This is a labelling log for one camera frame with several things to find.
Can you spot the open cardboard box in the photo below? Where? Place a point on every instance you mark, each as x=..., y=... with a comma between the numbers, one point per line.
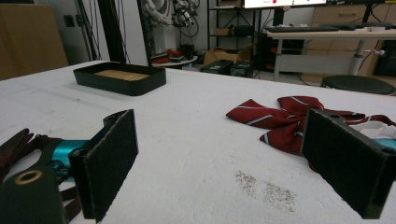
x=221, y=55

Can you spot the black wall socket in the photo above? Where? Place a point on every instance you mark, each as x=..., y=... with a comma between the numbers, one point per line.
x=69, y=20

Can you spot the wooden cabinet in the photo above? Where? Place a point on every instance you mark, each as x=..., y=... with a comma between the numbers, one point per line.
x=339, y=17

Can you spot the red striped bow tie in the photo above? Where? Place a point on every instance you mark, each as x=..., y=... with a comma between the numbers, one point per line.
x=271, y=119

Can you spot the brown cardboard board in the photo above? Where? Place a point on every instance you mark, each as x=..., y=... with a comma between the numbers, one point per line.
x=28, y=40

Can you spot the black tray with wooden bottom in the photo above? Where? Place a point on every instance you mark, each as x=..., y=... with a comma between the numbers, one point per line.
x=124, y=87

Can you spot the dark maroon bow tie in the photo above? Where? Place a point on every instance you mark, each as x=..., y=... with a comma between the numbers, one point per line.
x=12, y=146

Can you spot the round white table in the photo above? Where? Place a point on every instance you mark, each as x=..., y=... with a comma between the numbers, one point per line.
x=177, y=61

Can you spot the black metal rig frame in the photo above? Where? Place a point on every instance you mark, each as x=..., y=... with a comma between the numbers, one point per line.
x=110, y=31

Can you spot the black metal shelf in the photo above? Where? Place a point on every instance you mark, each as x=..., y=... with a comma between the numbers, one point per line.
x=227, y=35

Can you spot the black keyboard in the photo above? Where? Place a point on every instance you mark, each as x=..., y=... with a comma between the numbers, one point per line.
x=299, y=29

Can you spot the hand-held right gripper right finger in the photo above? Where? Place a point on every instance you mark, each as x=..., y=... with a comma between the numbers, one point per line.
x=348, y=161

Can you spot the black round stool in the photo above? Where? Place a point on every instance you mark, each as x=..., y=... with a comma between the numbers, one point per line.
x=358, y=84

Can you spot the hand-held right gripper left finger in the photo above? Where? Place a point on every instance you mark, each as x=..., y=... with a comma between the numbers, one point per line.
x=106, y=165

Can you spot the red items on round table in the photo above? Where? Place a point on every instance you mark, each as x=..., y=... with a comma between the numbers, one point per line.
x=171, y=55

